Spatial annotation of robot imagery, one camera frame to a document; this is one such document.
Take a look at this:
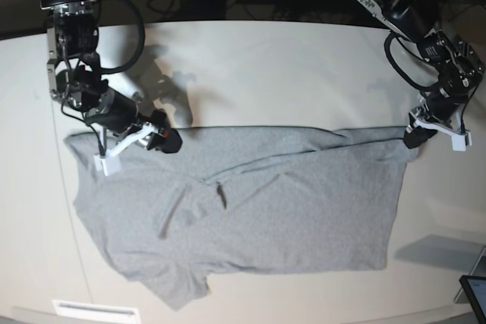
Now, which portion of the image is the grey T-shirt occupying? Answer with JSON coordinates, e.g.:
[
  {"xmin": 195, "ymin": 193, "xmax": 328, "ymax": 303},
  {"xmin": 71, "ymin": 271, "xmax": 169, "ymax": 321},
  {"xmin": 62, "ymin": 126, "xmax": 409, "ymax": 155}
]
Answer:
[{"xmin": 65, "ymin": 127, "xmax": 418, "ymax": 310}]

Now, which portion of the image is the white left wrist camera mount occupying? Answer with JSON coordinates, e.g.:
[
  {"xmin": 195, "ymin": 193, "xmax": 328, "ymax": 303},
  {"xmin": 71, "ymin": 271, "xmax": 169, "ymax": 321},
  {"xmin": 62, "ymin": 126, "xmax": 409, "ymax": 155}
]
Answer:
[{"xmin": 406, "ymin": 107, "xmax": 472, "ymax": 152}]

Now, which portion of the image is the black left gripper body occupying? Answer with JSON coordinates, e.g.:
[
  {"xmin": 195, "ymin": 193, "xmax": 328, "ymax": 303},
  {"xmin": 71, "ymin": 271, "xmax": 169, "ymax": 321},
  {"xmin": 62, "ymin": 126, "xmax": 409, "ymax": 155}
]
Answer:
[{"xmin": 403, "ymin": 126, "xmax": 437, "ymax": 149}]

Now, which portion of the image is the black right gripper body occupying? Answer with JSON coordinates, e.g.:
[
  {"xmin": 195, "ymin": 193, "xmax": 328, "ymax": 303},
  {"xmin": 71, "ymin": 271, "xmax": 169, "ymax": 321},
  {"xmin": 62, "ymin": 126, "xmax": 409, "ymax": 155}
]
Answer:
[{"xmin": 138, "ymin": 110, "xmax": 183, "ymax": 153}]

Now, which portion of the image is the grey tablet stand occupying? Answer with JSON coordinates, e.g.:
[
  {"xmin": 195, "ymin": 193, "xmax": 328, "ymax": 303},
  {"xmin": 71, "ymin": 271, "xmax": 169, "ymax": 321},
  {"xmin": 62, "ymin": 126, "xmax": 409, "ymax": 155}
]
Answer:
[{"xmin": 453, "ymin": 246, "xmax": 485, "ymax": 304}]

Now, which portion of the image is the black tablet screen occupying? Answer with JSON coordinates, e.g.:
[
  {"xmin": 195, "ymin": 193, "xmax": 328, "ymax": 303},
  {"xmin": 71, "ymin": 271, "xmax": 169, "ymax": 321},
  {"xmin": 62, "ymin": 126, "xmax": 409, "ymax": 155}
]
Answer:
[{"xmin": 468, "ymin": 280, "xmax": 485, "ymax": 324}]

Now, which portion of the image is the white label strip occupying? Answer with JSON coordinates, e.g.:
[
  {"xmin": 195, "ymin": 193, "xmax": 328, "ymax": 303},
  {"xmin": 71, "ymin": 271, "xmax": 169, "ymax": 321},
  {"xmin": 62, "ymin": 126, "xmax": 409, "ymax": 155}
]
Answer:
[{"xmin": 52, "ymin": 300, "xmax": 140, "ymax": 323}]

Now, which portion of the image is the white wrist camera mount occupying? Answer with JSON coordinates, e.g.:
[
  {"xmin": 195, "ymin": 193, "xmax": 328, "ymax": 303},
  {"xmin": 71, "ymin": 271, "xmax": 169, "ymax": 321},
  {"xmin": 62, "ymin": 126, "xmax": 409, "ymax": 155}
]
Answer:
[
  {"xmin": 93, "ymin": 122, "xmax": 157, "ymax": 176},
  {"xmin": 406, "ymin": 107, "xmax": 472, "ymax": 152}
]

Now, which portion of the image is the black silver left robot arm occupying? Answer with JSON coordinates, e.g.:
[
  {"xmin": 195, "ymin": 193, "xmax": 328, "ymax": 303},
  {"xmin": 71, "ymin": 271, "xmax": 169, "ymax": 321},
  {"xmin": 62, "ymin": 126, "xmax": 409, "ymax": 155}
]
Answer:
[{"xmin": 356, "ymin": 0, "xmax": 485, "ymax": 151}]

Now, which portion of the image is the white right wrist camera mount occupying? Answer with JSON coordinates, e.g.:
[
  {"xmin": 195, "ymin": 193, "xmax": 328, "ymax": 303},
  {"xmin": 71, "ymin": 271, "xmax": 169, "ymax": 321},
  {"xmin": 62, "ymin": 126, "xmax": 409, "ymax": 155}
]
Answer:
[{"xmin": 93, "ymin": 122, "xmax": 157, "ymax": 176}]

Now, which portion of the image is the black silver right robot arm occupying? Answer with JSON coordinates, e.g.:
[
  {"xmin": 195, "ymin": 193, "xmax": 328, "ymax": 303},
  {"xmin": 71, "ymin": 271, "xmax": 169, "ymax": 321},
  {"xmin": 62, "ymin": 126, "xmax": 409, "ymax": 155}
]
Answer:
[{"xmin": 40, "ymin": 0, "xmax": 182, "ymax": 158}]

